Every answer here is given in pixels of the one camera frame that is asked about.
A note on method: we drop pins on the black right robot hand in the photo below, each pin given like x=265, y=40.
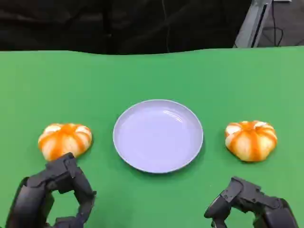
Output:
x=268, y=206

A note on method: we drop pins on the orange and white bread roll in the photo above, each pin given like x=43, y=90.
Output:
x=65, y=140
x=251, y=140

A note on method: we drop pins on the grey aluminium frame post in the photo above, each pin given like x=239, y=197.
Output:
x=253, y=23

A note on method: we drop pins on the black backdrop curtain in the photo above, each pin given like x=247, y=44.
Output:
x=95, y=23

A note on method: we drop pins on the lilac plate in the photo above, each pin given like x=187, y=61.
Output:
x=158, y=136

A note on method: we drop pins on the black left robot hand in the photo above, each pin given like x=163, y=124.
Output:
x=35, y=187

